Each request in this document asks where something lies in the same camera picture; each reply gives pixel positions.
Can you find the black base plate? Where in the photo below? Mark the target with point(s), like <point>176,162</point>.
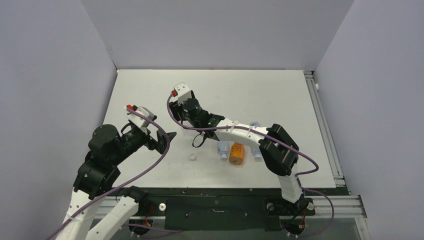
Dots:
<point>221,209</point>

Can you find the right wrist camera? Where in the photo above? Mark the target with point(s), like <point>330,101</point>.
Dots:
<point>182,92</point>

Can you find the aluminium frame rail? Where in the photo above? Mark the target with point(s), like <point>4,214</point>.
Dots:
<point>346,206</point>

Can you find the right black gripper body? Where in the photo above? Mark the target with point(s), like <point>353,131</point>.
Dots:
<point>178,108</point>

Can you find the orange juice bottle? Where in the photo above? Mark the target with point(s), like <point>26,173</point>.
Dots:
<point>237,154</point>

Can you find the labelled clear water bottle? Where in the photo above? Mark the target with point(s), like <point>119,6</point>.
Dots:
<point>223,149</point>

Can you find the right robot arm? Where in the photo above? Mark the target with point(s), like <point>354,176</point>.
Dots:
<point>279,151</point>

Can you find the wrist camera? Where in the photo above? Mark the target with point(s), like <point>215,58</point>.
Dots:
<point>182,92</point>
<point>139,116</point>

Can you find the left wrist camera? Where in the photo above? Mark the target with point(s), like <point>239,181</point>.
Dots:
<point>139,116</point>

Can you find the small clear water bottle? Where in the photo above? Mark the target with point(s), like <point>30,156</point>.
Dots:
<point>255,152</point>

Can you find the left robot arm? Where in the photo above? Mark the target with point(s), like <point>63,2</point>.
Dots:
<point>96,176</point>

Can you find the white bottle cap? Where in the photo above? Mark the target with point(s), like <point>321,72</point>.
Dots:
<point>192,157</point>

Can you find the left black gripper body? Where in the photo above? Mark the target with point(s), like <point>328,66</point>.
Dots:
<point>133,140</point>

